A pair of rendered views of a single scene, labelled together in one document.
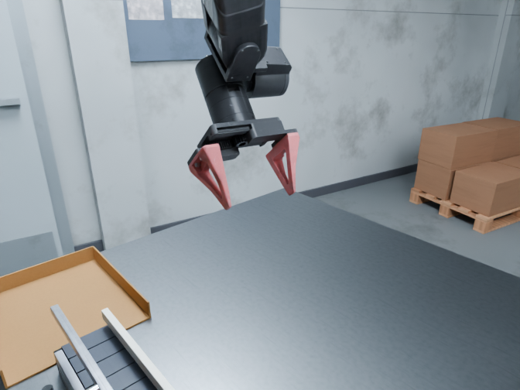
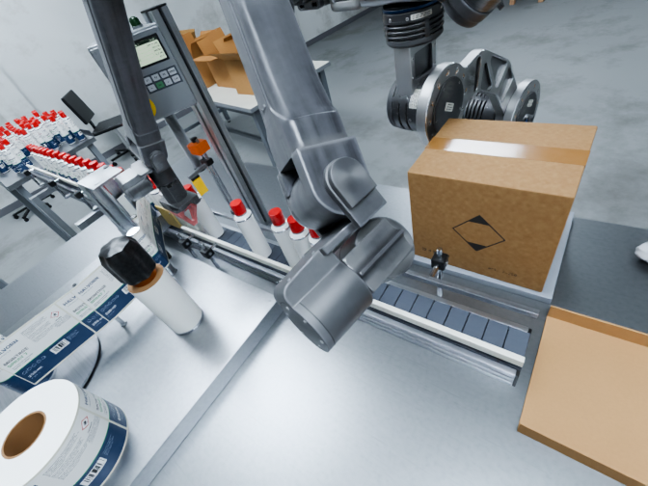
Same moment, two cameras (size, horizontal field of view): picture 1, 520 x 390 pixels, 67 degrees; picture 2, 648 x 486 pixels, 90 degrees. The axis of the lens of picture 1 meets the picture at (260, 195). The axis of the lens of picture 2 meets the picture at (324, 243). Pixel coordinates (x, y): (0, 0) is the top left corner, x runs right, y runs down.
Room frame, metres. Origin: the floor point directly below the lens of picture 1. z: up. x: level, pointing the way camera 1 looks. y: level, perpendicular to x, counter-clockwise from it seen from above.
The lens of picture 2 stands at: (0.77, 0.01, 1.54)
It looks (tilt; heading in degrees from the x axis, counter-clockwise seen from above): 43 degrees down; 180
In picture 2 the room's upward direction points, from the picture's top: 20 degrees counter-clockwise
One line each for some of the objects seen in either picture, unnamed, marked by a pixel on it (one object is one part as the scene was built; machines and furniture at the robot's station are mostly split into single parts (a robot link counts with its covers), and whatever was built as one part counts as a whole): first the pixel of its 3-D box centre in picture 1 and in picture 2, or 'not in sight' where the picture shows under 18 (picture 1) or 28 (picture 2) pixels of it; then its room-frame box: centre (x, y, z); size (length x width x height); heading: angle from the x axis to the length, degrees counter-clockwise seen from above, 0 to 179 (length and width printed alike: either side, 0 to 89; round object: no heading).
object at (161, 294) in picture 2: not in sight; (155, 287); (0.17, -0.40, 1.03); 0.09 x 0.09 x 0.30
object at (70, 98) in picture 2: not in sight; (110, 123); (-3.81, -1.99, 0.45); 0.57 x 0.57 x 0.90
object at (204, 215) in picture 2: not in sight; (202, 212); (-0.17, -0.32, 0.98); 0.05 x 0.05 x 0.20
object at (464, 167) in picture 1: (491, 168); not in sight; (3.09, -1.93, 0.32); 1.10 x 0.78 x 0.65; 113
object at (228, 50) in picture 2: not in sight; (254, 60); (-1.94, 0.00, 0.97); 0.51 x 0.42 x 0.37; 126
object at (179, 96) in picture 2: not in sight; (148, 74); (-0.22, -0.26, 1.38); 0.17 x 0.10 x 0.19; 97
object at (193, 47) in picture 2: not in sight; (200, 59); (-2.62, -0.45, 0.97); 0.45 x 0.44 x 0.37; 124
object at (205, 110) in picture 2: not in sight; (221, 140); (-0.21, -0.17, 1.17); 0.04 x 0.04 x 0.67; 42
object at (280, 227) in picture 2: not in sight; (287, 240); (0.12, -0.07, 0.98); 0.05 x 0.05 x 0.20
